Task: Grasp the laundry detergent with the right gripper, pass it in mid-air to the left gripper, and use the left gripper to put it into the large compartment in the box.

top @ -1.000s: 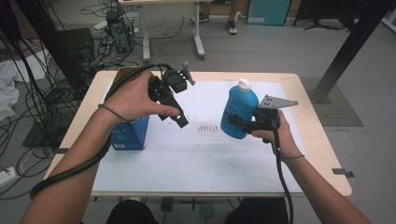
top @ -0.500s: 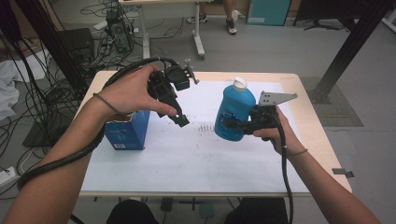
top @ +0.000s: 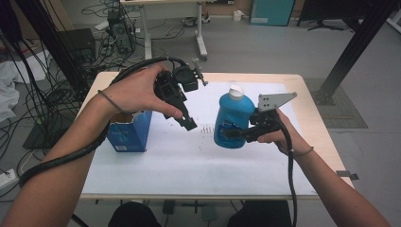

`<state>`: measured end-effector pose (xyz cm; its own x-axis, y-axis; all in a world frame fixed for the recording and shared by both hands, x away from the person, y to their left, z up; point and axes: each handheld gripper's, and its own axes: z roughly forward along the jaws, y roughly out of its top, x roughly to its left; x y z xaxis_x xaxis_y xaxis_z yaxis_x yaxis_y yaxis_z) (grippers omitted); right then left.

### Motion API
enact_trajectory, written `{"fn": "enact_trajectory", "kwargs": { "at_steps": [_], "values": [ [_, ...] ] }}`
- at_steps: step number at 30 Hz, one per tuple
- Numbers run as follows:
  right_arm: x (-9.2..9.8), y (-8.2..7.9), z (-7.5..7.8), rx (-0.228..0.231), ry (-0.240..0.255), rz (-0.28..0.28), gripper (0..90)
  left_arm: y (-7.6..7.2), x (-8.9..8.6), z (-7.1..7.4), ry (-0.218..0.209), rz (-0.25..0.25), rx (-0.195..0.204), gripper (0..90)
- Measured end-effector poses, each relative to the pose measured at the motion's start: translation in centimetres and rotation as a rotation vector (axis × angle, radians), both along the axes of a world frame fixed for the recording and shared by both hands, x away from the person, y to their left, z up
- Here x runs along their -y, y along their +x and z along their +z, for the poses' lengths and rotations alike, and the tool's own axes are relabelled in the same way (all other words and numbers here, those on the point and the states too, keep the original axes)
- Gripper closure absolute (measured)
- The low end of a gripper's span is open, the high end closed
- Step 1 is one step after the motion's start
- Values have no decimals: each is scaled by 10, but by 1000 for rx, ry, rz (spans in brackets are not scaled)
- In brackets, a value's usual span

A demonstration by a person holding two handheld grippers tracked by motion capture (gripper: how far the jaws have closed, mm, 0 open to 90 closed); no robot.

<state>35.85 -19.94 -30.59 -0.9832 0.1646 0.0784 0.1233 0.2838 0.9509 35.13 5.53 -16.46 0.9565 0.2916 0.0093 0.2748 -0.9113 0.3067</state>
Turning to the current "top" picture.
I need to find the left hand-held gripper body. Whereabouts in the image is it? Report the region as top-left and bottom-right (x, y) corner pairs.
(153, 57), (210, 111)

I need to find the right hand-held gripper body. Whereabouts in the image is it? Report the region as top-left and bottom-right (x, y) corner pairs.
(244, 92), (298, 144)

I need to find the blue detergent bottle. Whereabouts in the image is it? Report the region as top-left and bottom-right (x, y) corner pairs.
(213, 84), (256, 149)

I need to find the blue cardboard box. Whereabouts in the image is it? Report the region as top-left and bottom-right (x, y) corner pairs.
(106, 110), (153, 153)

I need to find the person's right hand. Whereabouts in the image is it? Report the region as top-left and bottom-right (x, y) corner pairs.
(255, 109), (312, 157)

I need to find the person's left hand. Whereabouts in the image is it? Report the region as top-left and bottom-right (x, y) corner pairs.
(100, 61), (184, 120)

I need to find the white paper sheet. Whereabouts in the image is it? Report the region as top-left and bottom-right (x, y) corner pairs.
(80, 80), (316, 197)

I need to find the computer tower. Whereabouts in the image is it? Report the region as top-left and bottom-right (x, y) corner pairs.
(107, 9), (136, 55)

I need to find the grey floor mat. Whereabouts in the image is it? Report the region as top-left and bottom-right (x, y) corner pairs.
(304, 78), (369, 130)

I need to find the person's right leg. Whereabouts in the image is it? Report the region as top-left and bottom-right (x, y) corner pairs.
(226, 201), (293, 227)

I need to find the person's leg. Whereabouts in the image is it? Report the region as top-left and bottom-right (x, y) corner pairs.
(226, 201), (293, 227)
(108, 201), (163, 227)

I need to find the black tape strip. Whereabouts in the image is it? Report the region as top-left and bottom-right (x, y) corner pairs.
(335, 169), (359, 182)

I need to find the small white object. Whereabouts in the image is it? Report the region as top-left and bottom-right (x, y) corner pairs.
(233, 9), (248, 23)

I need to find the black box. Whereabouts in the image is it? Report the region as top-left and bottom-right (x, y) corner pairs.
(58, 27), (97, 64)

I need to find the person's left leg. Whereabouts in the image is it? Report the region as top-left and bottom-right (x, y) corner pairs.
(108, 201), (163, 227)

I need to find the teal cabinet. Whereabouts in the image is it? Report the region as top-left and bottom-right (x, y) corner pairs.
(250, 0), (296, 26)

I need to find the black monitor stand base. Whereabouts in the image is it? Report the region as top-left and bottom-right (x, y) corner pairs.
(306, 18), (352, 32)

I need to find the dark floor mat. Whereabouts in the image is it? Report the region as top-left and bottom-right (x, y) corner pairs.
(22, 116), (76, 150)

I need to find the white cloth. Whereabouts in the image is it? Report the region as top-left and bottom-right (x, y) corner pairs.
(0, 50), (53, 123)

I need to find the white power strip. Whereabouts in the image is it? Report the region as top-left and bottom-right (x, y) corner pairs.
(0, 168), (17, 189)

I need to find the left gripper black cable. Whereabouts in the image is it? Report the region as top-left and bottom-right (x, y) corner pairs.
(18, 56), (190, 187)

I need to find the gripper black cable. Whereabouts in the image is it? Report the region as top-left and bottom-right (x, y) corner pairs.
(18, 56), (190, 187)
(275, 112), (298, 227)

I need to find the black hair tie wristband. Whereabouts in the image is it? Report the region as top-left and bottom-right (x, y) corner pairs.
(97, 89), (127, 115)
(288, 146), (315, 158)

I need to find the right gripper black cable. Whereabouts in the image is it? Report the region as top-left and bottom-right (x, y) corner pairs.
(275, 112), (298, 227)

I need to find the white desk frame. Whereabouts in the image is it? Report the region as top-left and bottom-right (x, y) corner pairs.
(119, 0), (210, 63)

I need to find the black metal frame post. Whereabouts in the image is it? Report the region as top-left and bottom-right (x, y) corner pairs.
(310, 0), (401, 107)
(13, 0), (91, 96)

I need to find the tangle of black cables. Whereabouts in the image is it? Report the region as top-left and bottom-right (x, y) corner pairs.
(0, 0), (97, 202)

